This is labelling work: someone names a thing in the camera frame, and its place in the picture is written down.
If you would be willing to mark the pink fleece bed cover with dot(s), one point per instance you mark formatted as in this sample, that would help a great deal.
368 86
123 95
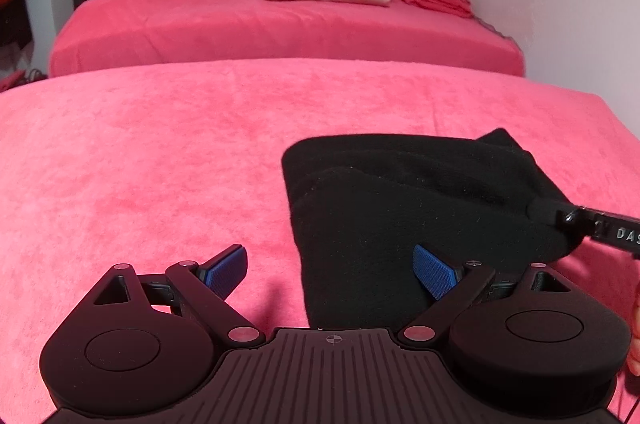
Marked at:
150 163

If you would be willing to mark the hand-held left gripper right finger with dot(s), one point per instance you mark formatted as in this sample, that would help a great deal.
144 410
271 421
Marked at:
432 273

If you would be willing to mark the person's right hand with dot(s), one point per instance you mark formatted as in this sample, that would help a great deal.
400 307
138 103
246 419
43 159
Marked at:
635 339

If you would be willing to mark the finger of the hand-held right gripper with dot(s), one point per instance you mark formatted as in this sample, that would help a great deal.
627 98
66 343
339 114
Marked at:
565 216

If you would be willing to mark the black knit pants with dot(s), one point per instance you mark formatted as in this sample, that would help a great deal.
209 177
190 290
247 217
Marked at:
400 204

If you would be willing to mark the bed with coral sheet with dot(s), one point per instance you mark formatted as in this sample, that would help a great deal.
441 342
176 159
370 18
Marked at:
250 28

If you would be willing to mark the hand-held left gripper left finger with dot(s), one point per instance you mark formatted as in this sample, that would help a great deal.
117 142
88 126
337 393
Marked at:
226 268

